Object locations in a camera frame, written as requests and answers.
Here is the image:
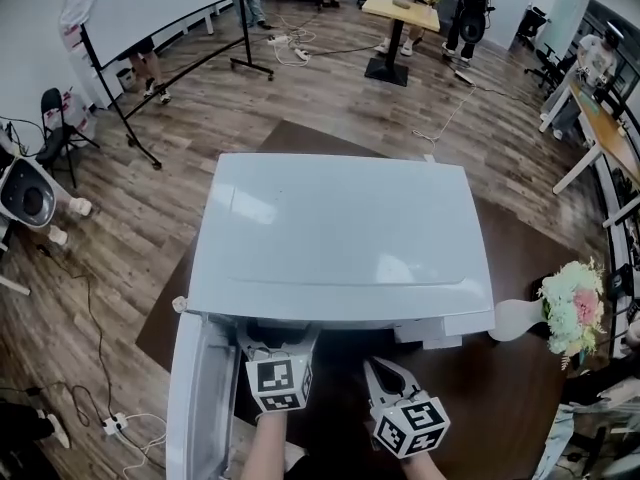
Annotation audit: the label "black cable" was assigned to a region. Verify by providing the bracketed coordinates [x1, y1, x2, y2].
[0, 247, 116, 429]

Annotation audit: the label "light wood standing table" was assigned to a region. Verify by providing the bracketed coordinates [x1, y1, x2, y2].
[362, 0, 441, 87]

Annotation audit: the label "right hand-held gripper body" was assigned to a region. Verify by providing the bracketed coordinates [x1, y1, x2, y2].
[370, 392, 450, 462]

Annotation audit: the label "person's right forearm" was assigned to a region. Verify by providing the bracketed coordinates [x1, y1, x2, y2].
[399, 455, 446, 480]

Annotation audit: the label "light blue garment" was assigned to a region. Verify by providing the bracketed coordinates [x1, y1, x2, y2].
[542, 402, 601, 480]

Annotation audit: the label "white cable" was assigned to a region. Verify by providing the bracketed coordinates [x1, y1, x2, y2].
[117, 412, 169, 480]
[412, 85, 477, 144]

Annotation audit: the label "white vase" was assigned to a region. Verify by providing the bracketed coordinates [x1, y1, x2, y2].
[487, 298, 549, 343]

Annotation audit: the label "person's left forearm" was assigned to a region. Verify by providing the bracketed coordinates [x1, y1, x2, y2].
[239, 410, 290, 480]

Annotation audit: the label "black folding chair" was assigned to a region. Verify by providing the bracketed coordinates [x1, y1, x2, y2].
[34, 87, 101, 189]

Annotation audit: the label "pale pink cloth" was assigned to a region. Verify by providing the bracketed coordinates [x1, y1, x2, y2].
[597, 375, 640, 409]

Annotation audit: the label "black swivel chair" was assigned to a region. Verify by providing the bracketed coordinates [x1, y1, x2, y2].
[514, 5, 576, 89]

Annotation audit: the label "clear plastic bag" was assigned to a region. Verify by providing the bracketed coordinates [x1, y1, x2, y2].
[59, 0, 99, 27]

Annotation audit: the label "white microwave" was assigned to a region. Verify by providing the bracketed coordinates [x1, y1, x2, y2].
[164, 151, 496, 480]

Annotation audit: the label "pastel flower bouquet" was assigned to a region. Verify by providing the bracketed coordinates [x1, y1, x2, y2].
[537, 257, 609, 372]

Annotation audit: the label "light wood desk white legs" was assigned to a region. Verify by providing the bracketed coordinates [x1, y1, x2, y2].
[538, 82, 640, 195]

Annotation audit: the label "dark brown table white legs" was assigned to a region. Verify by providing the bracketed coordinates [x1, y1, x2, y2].
[134, 120, 571, 480]

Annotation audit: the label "whiteboard on black stand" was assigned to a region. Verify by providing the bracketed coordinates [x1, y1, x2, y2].
[62, 0, 275, 170]

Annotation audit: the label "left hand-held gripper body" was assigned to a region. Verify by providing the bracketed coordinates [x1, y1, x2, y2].
[243, 350, 315, 413]

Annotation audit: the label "white pod backpack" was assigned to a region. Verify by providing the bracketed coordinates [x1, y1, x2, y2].
[0, 157, 57, 230]

